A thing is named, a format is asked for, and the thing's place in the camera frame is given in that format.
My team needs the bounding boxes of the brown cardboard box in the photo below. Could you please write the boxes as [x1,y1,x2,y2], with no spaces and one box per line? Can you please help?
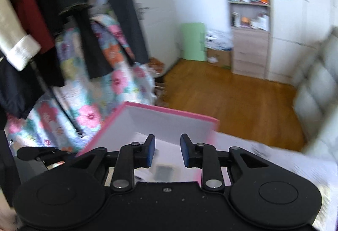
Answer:
[207,47,233,69]

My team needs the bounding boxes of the person's left hand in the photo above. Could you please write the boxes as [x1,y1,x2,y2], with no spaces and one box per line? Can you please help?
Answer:
[0,207,21,231]

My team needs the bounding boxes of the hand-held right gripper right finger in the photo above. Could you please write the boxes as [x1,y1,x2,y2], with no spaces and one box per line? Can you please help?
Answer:
[180,133,270,192]

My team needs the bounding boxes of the dark grey coat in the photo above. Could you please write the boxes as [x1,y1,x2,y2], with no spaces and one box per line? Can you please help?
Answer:
[76,0,150,66]

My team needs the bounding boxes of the black belt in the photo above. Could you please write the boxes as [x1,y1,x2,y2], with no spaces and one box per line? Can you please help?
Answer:
[30,61,85,137]

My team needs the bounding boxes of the stack of printed packets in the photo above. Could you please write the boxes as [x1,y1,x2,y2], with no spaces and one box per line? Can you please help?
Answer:
[205,30,233,51]

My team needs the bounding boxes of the grey puffer jacket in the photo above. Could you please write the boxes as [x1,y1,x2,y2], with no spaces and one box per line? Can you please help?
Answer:
[293,27,338,161]

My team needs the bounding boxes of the white door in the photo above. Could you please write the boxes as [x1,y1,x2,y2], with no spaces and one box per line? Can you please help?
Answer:
[124,0,180,73]

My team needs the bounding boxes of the printed white tablecloth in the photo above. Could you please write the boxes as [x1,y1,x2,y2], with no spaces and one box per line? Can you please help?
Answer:
[211,131,338,231]

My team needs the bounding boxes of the red garment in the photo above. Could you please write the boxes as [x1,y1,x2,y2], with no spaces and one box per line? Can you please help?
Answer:
[13,0,56,55]

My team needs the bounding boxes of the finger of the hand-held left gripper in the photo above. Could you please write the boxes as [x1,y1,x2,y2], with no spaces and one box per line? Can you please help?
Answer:
[16,146,65,166]

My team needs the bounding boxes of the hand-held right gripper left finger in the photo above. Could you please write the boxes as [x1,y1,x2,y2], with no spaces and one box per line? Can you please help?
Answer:
[70,134,156,193]

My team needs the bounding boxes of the wooden shelf unit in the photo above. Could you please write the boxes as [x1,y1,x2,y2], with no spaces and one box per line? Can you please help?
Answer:
[224,0,271,80]

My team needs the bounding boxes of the floral quilt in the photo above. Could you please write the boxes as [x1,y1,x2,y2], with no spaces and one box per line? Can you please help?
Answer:
[6,13,157,154]

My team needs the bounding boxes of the white remote with display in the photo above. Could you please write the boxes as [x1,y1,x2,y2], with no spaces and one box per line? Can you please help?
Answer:
[135,162,180,183]

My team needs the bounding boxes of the black jacket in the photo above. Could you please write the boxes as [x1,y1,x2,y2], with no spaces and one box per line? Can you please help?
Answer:
[0,43,65,121]

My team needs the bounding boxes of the white fleece coat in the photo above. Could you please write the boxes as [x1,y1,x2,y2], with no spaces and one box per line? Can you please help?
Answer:
[0,0,42,72]

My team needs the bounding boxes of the pink cardboard box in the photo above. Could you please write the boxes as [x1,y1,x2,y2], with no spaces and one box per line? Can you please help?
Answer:
[75,101,220,184]

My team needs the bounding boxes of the light wooden wardrobe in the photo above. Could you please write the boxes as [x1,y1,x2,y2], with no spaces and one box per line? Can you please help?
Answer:
[265,0,338,87]

